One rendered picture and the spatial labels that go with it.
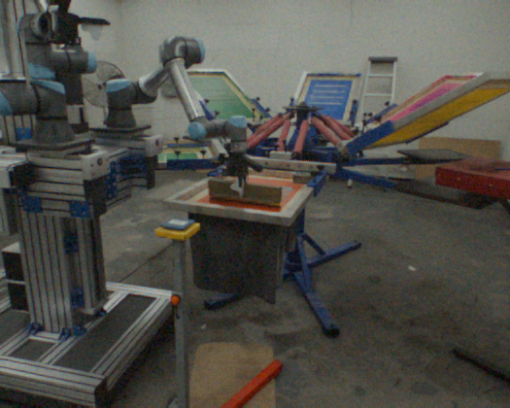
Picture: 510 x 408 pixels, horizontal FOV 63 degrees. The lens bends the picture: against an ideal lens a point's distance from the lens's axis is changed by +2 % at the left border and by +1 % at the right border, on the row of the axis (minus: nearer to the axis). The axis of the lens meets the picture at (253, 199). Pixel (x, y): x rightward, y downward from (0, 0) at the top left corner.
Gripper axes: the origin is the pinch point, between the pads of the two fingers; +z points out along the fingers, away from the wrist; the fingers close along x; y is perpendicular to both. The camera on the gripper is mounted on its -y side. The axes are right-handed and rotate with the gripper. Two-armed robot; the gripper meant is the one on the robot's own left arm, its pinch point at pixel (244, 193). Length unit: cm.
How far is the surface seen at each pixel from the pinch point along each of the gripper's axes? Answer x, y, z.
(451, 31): -451, -120, -102
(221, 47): -453, 199, -96
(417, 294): -122, -88, 104
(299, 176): -35.7, -18.3, -1.2
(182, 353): 40, 15, 61
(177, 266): 40.3, 14.3, 20.6
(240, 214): 21.2, -6.0, 2.7
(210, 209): 21.2, 7.7, 1.8
